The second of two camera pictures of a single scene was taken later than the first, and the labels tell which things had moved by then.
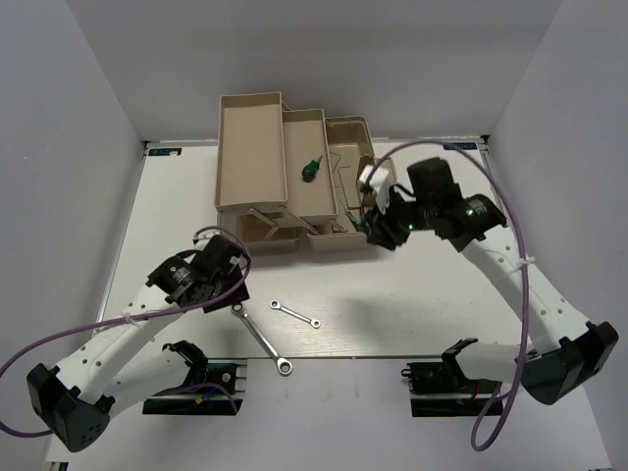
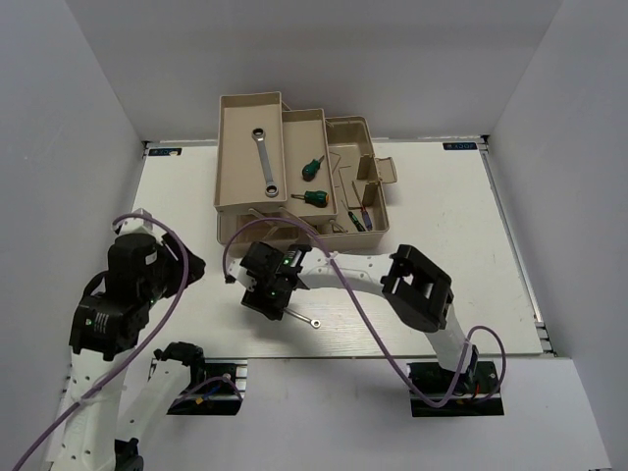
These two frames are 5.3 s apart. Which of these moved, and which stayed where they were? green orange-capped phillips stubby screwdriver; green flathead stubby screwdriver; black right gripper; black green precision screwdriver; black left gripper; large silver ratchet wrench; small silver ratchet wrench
Moved: green orange-capped phillips stubby screwdriver; large silver ratchet wrench; black right gripper; black left gripper
Stayed: small silver ratchet wrench; black green precision screwdriver; green flathead stubby screwdriver
